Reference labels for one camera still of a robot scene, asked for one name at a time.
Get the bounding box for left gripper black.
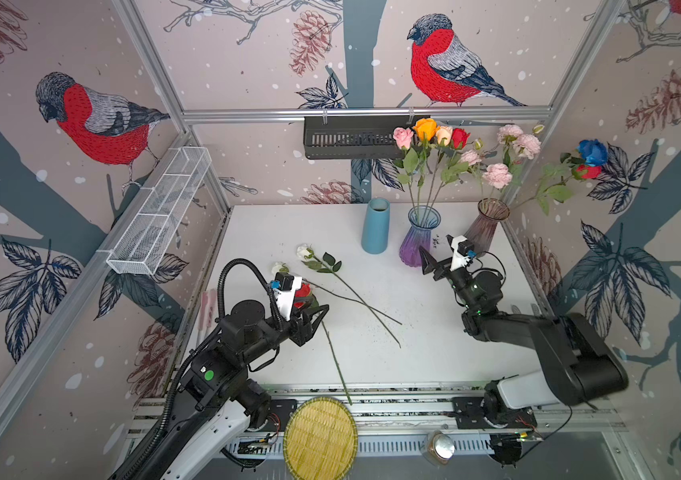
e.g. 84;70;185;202
242;292;330;365

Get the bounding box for dark red carnation stem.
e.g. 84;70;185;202
292;280;352;405

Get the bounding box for white artificial rose bunch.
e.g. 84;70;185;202
296;244;401;347

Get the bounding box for teal ceramic vase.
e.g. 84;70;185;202
361;198;390;254

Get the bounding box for pink grey glass vase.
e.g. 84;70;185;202
464;198;510;257

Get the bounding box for pink carnation bunch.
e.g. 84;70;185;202
497;124;544;183
458;139;513;195

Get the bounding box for pink artificial rose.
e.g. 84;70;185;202
392;127;420;207

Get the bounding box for orange artificial rose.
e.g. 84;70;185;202
413;118;438;206

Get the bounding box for red artificial rose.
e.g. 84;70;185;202
515;162;602;215

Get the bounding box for blue artificial rose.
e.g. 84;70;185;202
578;139;608;167

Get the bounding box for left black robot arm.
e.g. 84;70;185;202
112;258;330;479

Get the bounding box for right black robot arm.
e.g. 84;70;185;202
418;241;628;428

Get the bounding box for blue purple glass vase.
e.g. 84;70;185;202
398;205;441;267

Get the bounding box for pink silicone tongs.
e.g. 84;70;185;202
196;289;218;339

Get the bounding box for yellow woven bamboo tray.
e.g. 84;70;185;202
284;397;358;480

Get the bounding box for black hanging basket shelf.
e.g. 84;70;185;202
304;115;423;160

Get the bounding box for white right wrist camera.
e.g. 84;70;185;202
446;235;476;271

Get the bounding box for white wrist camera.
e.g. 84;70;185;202
270;272;302;321
446;235;476;271

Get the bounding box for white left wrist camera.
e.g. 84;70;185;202
270;272;302;321

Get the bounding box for white wire mesh basket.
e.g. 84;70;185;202
106;146;212;275

